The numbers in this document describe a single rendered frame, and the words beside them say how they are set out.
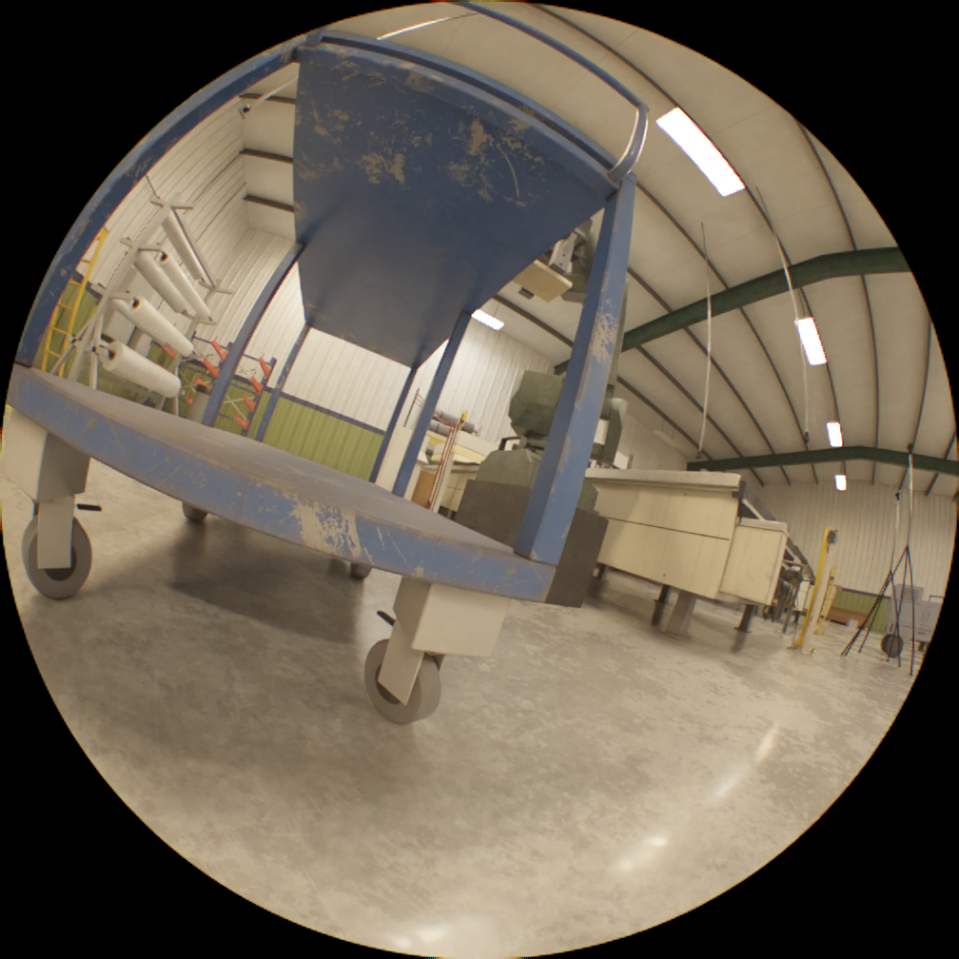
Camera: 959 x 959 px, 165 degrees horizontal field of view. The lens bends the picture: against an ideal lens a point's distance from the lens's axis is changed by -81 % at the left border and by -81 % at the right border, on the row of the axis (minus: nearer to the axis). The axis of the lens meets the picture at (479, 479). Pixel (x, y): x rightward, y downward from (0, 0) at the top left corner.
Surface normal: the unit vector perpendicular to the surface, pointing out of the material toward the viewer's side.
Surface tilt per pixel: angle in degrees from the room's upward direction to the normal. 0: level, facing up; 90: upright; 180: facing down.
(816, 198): 180
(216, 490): 90
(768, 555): 90
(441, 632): 90
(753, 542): 90
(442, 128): 180
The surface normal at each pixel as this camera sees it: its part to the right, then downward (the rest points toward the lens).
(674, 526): -0.85, -0.33
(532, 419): -0.43, 0.38
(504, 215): -0.31, 0.95
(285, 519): 0.42, 0.04
